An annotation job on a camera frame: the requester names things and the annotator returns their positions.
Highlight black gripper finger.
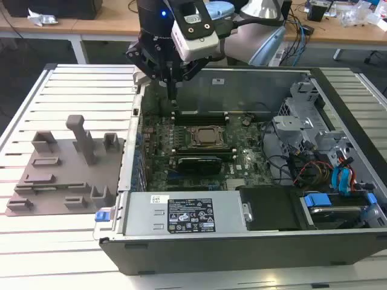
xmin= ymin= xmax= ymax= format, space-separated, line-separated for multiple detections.
xmin=172 ymin=57 xmax=210 ymax=107
xmin=125 ymin=43 xmax=174 ymax=107

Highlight wooden desk, white legs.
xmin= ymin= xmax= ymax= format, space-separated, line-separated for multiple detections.
xmin=0 ymin=0 xmax=387 ymax=65

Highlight metal CPU socket cover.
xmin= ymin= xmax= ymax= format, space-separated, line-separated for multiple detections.
xmin=184 ymin=124 xmax=228 ymax=149

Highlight silver CPU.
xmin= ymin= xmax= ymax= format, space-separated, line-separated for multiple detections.
xmin=193 ymin=126 xmax=224 ymax=146

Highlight green motherboard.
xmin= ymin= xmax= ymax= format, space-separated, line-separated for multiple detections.
xmin=137 ymin=105 xmax=282 ymax=193

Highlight black graphics card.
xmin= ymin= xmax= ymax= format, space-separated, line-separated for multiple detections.
xmin=177 ymin=156 xmax=224 ymax=176

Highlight black box on desk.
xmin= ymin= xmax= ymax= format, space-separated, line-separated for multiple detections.
xmin=5 ymin=0 xmax=99 ymax=19

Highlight crumpled white paper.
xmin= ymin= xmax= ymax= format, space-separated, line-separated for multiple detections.
xmin=26 ymin=8 xmax=59 ymax=27

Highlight black computer tower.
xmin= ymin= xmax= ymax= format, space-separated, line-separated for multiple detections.
xmin=280 ymin=0 xmax=293 ymax=22

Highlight silver metal drive cage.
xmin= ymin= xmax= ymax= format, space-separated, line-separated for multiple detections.
xmin=271 ymin=80 xmax=355 ymax=160

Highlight silver chipset heat sink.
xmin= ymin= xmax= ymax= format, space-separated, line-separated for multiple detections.
xmin=225 ymin=179 xmax=244 ymax=191

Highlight grey parts rack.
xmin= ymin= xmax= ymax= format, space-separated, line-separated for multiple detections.
xmin=5 ymin=114 xmax=127 ymax=218

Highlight grey power supply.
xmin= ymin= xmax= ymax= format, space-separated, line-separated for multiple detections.
xmin=120 ymin=190 xmax=253 ymax=237

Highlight black plastic shroud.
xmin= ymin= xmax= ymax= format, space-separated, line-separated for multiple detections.
xmin=236 ymin=186 xmax=304 ymax=232

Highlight blue case latch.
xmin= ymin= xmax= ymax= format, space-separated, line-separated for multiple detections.
xmin=94 ymin=209 xmax=110 ymax=224

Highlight clear plastic bags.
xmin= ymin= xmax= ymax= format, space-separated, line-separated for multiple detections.
xmin=337 ymin=1 xmax=380 ymax=28

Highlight black open PC case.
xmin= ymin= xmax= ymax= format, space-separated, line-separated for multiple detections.
xmin=93 ymin=65 xmax=387 ymax=276

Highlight hard disk in blue carrier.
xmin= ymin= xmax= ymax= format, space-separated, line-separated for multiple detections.
xmin=298 ymin=193 xmax=379 ymax=232

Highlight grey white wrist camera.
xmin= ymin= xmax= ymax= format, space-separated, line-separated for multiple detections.
xmin=169 ymin=0 xmax=220 ymax=62

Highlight black camera cable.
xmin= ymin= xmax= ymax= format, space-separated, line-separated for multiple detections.
xmin=216 ymin=16 xmax=284 ymax=39

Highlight blue hanging cable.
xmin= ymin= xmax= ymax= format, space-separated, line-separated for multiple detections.
xmin=289 ymin=11 xmax=307 ymax=66

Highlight red yellow black wire bundle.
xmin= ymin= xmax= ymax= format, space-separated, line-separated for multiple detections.
xmin=292 ymin=161 xmax=334 ymax=189

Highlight blue flat wire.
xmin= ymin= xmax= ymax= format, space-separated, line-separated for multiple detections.
xmin=331 ymin=167 xmax=358 ymax=198

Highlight orange wire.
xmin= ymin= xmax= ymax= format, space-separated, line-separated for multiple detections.
xmin=337 ymin=155 xmax=359 ymax=194

